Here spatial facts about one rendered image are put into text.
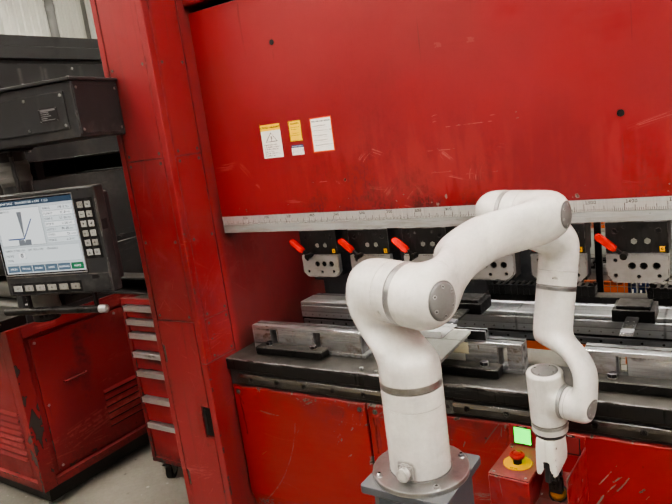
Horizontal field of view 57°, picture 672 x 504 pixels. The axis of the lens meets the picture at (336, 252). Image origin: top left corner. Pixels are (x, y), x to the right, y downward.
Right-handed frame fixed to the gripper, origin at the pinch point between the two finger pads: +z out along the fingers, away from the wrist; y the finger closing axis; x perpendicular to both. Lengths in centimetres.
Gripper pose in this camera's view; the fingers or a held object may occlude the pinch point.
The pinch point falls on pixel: (556, 484)
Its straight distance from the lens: 173.1
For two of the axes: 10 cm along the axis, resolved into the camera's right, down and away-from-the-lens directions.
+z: 1.8, 9.5, 2.6
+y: -5.7, 3.2, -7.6
